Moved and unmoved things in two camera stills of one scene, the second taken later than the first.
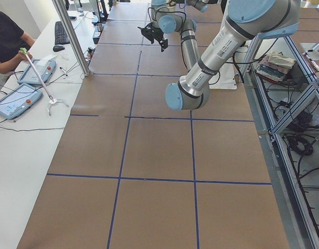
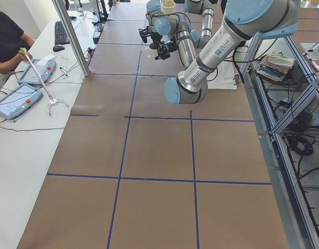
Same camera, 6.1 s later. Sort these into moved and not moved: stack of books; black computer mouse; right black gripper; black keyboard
Moved: right black gripper
Not moved: black keyboard; stack of books; black computer mouse
